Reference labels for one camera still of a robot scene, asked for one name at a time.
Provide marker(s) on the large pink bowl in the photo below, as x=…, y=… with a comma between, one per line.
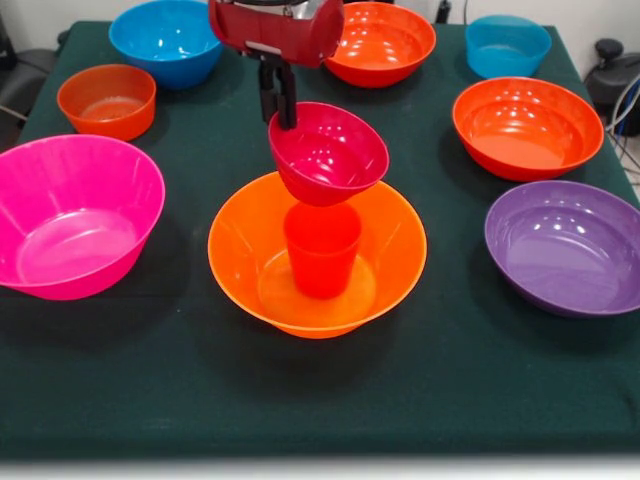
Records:
x=75, y=245

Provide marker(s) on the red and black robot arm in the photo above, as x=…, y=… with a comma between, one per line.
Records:
x=275, y=4

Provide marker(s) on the dark green tablecloth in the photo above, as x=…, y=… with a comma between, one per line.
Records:
x=320, y=390

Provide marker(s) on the small light blue bowl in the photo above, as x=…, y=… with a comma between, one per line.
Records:
x=505, y=62

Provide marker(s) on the large blue bowl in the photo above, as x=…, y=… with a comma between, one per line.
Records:
x=160, y=40

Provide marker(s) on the grey office chair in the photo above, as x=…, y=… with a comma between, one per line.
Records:
x=30, y=70

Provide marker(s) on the small orange bowl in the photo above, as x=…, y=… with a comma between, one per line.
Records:
x=110, y=120

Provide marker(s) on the wide red-orange bowl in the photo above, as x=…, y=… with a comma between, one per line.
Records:
x=385, y=50
x=525, y=130

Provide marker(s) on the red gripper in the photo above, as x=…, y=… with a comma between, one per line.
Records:
x=275, y=35

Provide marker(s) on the black cylindrical plug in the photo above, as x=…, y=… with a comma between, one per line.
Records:
x=444, y=11

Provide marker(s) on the small magenta bowl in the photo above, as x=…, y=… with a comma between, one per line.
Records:
x=330, y=160

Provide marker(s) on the orange cup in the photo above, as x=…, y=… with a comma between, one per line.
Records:
x=322, y=260

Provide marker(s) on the large yellow-orange bowl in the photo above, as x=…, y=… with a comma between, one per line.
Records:
x=240, y=250

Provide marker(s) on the wide purple bowl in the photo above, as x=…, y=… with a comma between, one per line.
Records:
x=560, y=250

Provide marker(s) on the black office chair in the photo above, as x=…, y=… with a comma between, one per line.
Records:
x=615, y=75

